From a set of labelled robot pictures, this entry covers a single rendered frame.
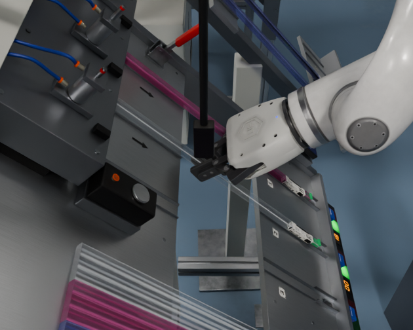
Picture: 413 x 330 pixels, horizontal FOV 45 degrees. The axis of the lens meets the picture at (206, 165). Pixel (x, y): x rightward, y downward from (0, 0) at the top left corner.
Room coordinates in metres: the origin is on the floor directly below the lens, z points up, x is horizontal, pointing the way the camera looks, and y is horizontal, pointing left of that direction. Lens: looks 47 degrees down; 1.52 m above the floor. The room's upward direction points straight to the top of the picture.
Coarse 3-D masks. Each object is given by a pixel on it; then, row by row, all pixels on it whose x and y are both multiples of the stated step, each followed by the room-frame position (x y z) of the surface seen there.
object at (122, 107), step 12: (120, 108) 0.52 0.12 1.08; (132, 108) 0.53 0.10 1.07; (132, 120) 0.52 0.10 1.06; (144, 120) 0.52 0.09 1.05; (156, 132) 0.52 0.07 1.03; (168, 144) 0.52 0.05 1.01; (180, 144) 0.52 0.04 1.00; (192, 156) 0.52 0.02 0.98; (216, 180) 0.52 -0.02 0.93; (228, 180) 0.52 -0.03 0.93; (240, 192) 0.52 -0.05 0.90; (252, 204) 0.52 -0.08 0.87; (264, 204) 0.52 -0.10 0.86; (276, 216) 0.52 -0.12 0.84; (288, 228) 0.52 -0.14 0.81
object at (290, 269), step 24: (288, 168) 0.68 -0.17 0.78; (264, 192) 0.57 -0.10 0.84; (288, 192) 0.61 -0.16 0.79; (312, 192) 0.67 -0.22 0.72; (264, 216) 0.51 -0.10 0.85; (288, 216) 0.55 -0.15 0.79; (312, 216) 0.60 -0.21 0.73; (264, 240) 0.46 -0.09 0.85; (288, 240) 0.49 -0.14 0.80; (264, 264) 0.41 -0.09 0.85; (288, 264) 0.44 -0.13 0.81; (312, 264) 0.48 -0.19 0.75; (264, 288) 0.37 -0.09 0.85; (288, 288) 0.39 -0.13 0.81; (312, 288) 0.42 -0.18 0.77; (264, 312) 0.33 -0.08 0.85; (288, 312) 0.35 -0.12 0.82; (312, 312) 0.38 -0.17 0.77; (336, 312) 0.40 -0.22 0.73
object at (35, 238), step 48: (144, 48) 0.70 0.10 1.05; (144, 96) 0.59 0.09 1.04; (144, 144) 0.49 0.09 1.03; (0, 192) 0.31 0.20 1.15; (48, 192) 0.34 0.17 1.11; (0, 240) 0.26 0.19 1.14; (48, 240) 0.28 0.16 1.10; (96, 240) 0.31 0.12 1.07; (144, 240) 0.34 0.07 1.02; (0, 288) 0.22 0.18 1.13; (48, 288) 0.24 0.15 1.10
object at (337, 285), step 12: (312, 180) 0.70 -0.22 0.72; (324, 192) 0.66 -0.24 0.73; (324, 204) 0.63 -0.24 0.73; (324, 216) 0.60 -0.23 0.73; (324, 228) 0.57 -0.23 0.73; (324, 240) 0.55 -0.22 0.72; (324, 252) 0.52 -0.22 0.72; (336, 252) 0.52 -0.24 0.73; (336, 264) 0.49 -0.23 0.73; (336, 276) 0.46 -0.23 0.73; (336, 288) 0.44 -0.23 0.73; (336, 300) 0.42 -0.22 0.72; (348, 312) 0.40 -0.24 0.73; (348, 324) 0.37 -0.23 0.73
